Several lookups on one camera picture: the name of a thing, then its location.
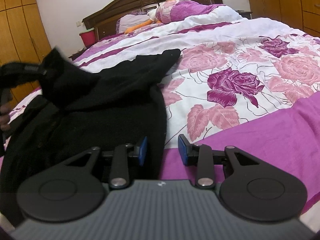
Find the purple floral duvet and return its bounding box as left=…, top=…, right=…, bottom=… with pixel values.
left=14, top=6, right=319, bottom=226

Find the red plastic bucket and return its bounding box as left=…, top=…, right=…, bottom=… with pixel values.
left=79, top=28, right=96, bottom=48

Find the black knit cardigan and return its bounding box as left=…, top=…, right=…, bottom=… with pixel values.
left=1, top=49, right=181, bottom=225

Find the wooden dresser cabinet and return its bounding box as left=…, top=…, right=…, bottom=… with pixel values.
left=249, top=0, right=320, bottom=37

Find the plush duck toy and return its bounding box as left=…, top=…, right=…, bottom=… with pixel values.
left=124, top=9, right=162, bottom=34

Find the lavender pillow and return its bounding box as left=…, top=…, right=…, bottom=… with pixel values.
left=116, top=14, right=149, bottom=34

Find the rolled floral quilt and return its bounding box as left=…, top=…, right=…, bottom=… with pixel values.
left=156, top=0, right=223, bottom=24

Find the person's left hand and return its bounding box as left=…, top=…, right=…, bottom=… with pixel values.
left=0, top=103, right=12, bottom=132

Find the dark wooden headboard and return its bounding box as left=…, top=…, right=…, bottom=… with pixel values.
left=82, top=0, right=224, bottom=42

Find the dark wooden nightstand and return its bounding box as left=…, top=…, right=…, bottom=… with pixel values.
left=68, top=48, right=87, bottom=61

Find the wooden wardrobe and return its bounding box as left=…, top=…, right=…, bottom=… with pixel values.
left=0, top=0, right=53, bottom=103

